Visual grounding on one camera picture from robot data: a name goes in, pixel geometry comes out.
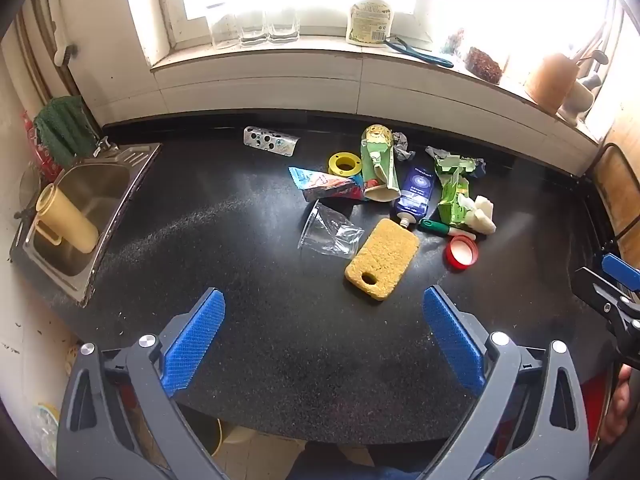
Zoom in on clear drinking glass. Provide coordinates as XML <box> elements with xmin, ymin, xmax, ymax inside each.
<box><xmin>237</xmin><ymin>7</ymin><xmax>271</xmax><ymax>49</ymax></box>
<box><xmin>267</xmin><ymin>6</ymin><xmax>301</xmax><ymax>44</ymax></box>
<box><xmin>206</xmin><ymin>2</ymin><xmax>239</xmax><ymax>51</ymax></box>

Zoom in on yellow sponge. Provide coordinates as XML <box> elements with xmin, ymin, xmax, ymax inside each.
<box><xmin>344</xmin><ymin>218</ymin><xmax>421</xmax><ymax>302</ymax></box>

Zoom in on steel sink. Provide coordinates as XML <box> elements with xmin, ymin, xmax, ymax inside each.
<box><xmin>9</xmin><ymin>142</ymin><xmax>163</xmax><ymax>306</ymax></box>

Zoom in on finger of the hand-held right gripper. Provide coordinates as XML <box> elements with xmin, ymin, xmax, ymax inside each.
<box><xmin>573</xmin><ymin>266</ymin><xmax>640</xmax><ymax>363</ymax></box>
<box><xmin>601</xmin><ymin>253</ymin><xmax>640</xmax><ymax>293</ymax></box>

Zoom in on white hanging brush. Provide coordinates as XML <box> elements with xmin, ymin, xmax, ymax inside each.
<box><xmin>52</xmin><ymin>10</ymin><xmax>78</xmax><ymax>67</ymax></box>

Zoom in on white mortar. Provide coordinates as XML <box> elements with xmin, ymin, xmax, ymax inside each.
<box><xmin>559</xmin><ymin>74</ymin><xmax>601</xmax><ymax>123</ymax></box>

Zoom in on jar of red spice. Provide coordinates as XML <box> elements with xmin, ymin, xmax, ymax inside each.
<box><xmin>464</xmin><ymin>46</ymin><xmax>503</xmax><ymax>83</ymax></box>

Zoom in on sink faucet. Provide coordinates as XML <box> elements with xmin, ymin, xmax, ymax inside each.
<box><xmin>92</xmin><ymin>136</ymin><xmax>119</xmax><ymax>159</ymax></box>

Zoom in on person's blue pants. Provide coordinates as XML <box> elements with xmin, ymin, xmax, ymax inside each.
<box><xmin>287</xmin><ymin>440</ymin><xmax>426</xmax><ymax>480</ymax></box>

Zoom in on clear plastic cup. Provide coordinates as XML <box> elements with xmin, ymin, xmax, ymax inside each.
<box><xmin>297</xmin><ymin>200</ymin><xmax>365</xmax><ymax>260</ymax></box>

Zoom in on green marker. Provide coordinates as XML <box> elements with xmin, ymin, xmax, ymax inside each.
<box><xmin>418</xmin><ymin>218</ymin><xmax>477</xmax><ymax>241</ymax></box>

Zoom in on white foam pieces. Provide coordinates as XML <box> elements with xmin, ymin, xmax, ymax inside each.
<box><xmin>457</xmin><ymin>195</ymin><xmax>497</xmax><ymax>235</ymax></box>

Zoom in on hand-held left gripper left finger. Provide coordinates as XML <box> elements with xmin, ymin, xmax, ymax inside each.
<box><xmin>56</xmin><ymin>287</ymin><xmax>236</xmax><ymax>480</ymax></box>

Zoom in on green knitted cloth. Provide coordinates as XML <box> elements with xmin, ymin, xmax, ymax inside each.
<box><xmin>34</xmin><ymin>95</ymin><xmax>101</xmax><ymax>171</ymax></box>

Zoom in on blue red snack wrapper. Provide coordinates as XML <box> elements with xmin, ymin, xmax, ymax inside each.
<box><xmin>288</xmin><ymin>166</ymin><xmax>368</xmax><ymax>203</ymax></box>

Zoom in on yellow plastic pitcher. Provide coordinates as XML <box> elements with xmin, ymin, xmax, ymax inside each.
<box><xmin>35</xmin><ymin>182</ymin><xmax>100</xmax><ymax>255</ymax></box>

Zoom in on yellow tape ring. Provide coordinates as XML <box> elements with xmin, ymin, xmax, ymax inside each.
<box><xmin>328</xmin><ymin>151</ymin><xmax>363</xmax><ymax>178</ymax></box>

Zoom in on red plastic bag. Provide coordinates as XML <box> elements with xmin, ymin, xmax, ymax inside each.
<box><xmin>20</xmin><ymin>110</ymin><xmax>63</xmax><ymax>182</ymax></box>

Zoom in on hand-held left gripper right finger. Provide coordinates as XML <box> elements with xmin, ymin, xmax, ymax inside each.
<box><xmin>420</xmin><ymin>285</ymin><xmax>591</xmax><ymax>480</ymax></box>

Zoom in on blue tube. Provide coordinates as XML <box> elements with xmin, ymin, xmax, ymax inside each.
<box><xmin>391</xmin><ymin>162</ymin><xmax>435</xmax><ymax>226</ymax></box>

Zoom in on white detergent bottle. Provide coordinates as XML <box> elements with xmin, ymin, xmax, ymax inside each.
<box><xmin>346</xmin><ymin>0</ymin><xmax>395</xmax><ymax>47</ymax></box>

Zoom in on red cabinet front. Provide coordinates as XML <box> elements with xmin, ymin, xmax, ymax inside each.
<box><xmin>581</xmin><ymin>374</ymin><xmax>610</xmax><ymax>443</ymax></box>

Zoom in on terracotta utensil pot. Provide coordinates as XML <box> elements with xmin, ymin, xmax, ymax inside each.
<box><xmin>524</xmin><ymin>52</ymin><xmax>581</xmax><ymax>115</ymax></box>

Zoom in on torn green carton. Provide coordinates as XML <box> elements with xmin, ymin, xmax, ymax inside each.
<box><xmin>432</xmin><ymin>152</ymin><xmax>476</xmax><ymax>228</ymax></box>

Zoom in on red lid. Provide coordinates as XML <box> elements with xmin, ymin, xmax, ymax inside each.
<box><xmin>446</xmin><ymin>235</ymin><xmax>480</xmax><ymax>270</ymax></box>

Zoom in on person's right hand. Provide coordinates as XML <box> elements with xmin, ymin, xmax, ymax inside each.
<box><xmin>599</xmin><ymin>364</ymin><xmax>635</xmax><ymax>445</ymax></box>

